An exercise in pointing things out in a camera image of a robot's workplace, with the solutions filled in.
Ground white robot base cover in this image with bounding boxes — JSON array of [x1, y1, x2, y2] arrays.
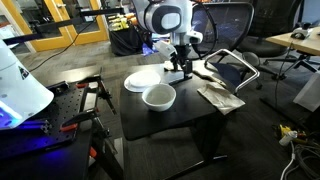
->
[[0, 40, 54, 130]]

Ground crumpled beige paper napkin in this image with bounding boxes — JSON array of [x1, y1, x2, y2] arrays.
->
[[197, 82, 245, 115]]

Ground black covered cart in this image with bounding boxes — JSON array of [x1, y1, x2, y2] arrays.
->
[[107, 13, 152, 56]]

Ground grey floor cables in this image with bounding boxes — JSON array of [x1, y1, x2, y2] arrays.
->
[[292, 141, 320, 180]]

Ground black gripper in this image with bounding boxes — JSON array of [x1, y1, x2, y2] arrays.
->
[[170, 45, 192, 72]]

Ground black orange bar clamp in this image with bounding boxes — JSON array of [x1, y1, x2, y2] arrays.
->
[[76, 70, 117, 115]]

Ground black perforated breadboard table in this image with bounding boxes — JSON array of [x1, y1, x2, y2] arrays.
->
[[0, 85, 84, 159]]

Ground white plate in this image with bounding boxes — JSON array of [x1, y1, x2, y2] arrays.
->
[[124, 70, 161, 93]]

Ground white ceramic bowl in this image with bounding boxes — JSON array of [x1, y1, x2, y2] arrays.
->
[[142, 84, 176, 112]]

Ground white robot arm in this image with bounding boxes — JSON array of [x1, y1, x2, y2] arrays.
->
[[132, 0, 203, 71]]

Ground light wooden desk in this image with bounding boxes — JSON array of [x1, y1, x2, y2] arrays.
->
[[267, 27, 320, 56]]

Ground black office chair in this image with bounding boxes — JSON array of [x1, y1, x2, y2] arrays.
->
[[192, 2, 260, 93]]

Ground white cable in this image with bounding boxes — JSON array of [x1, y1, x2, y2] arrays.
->
[[279, 130, 299, 180]]

